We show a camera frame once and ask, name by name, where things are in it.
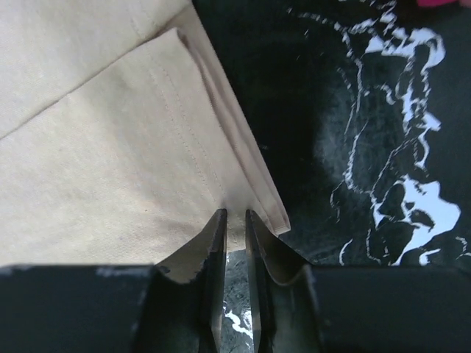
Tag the folded red t shirt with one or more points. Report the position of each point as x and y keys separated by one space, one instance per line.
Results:
x=437 y=3

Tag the beige t shirt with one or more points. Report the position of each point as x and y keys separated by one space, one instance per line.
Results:
x=120 y=135

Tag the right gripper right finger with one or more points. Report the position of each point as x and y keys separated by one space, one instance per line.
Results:
x=301 y=307

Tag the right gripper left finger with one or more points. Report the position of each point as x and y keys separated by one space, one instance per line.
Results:
x=172 y=306

